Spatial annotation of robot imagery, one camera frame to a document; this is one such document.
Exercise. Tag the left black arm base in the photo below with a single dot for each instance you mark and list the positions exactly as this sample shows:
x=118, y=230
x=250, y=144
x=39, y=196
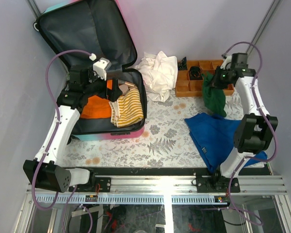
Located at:
x=99, y=184

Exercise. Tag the pink and teal suitcase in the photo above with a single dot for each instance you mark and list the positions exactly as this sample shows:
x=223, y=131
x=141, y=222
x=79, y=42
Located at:
x=95, y=26

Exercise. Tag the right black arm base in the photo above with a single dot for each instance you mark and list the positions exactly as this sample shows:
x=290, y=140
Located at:
x=216, y=183

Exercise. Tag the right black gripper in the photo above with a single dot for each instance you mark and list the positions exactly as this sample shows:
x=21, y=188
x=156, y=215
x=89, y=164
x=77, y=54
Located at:
x=214, y=80

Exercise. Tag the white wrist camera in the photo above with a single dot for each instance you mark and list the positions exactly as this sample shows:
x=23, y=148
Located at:
x=227, y=61
x=101, y=66

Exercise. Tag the foundation bottle grey cap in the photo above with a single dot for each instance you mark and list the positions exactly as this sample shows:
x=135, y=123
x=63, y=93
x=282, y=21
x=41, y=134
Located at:
x=121, y=82

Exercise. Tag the aluminium mounting rail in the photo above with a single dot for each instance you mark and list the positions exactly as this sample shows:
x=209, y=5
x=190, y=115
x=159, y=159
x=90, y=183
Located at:
x=155, y=185

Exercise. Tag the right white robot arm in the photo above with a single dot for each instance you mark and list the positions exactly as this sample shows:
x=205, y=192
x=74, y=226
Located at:
x=256, y=129

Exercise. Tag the octagonal beige powder compact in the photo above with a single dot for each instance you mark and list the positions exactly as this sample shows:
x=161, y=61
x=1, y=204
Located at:
x=124, y=88

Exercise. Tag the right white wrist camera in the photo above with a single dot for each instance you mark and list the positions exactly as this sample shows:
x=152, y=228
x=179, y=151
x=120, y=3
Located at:
x=227, y=61

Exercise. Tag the yellow striped shirt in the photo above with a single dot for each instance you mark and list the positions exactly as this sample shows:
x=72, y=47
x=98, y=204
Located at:
x=127, y=110

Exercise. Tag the white crumpled cloth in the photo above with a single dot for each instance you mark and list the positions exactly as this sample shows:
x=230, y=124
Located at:
x=159, y=74

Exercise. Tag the orange shirt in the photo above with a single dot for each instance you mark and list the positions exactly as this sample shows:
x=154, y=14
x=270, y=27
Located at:
x=98, y=105

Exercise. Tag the rolled dark sock outside tray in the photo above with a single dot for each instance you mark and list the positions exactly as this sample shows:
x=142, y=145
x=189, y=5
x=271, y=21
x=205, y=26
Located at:
x=182, y=64

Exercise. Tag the blue folded shirt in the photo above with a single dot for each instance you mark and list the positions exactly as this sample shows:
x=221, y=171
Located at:
x=213, y=137

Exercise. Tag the dark green shirt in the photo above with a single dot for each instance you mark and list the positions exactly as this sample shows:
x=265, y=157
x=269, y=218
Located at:
x=214, y=99

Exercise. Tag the orange compartment tray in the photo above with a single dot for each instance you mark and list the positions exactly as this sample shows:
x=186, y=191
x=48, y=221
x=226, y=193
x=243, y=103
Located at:
x=193, y=88

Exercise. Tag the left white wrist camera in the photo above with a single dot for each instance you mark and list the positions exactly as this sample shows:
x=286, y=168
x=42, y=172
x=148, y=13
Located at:
x=101, y=66

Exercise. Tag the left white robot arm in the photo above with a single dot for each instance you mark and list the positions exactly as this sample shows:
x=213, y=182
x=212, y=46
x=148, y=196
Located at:
x=42, y=171

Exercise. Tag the rolled dark sock middle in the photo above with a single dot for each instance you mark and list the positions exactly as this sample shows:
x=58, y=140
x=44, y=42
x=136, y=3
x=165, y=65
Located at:
x=195, y=73

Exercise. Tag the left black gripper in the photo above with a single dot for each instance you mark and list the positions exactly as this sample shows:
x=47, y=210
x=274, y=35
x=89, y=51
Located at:
x=112, y=94

